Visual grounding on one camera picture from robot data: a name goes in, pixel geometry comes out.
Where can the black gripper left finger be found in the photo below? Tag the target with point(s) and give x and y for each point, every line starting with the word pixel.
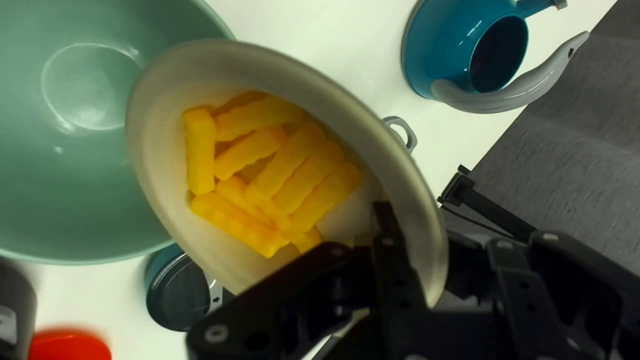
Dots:
pixel 307 300

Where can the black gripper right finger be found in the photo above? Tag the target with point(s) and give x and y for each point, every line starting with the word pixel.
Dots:
pixel 572 300

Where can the yellow toy potato fries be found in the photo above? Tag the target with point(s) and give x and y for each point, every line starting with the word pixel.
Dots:
pixel 281 173

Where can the white bowl of yellow fries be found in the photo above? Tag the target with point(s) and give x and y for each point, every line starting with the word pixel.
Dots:
pixel 166 127

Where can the mint green bowl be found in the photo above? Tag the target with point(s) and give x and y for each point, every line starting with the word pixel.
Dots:
pixel 66 166

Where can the dark grey toy pan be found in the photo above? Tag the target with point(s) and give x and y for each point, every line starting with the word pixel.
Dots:
pixel 177 293

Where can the red round toy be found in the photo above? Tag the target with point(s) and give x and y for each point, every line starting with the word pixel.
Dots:
pixel 71 346

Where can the black toy saucepan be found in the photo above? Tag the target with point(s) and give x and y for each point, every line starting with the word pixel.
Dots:
pixel 13 306

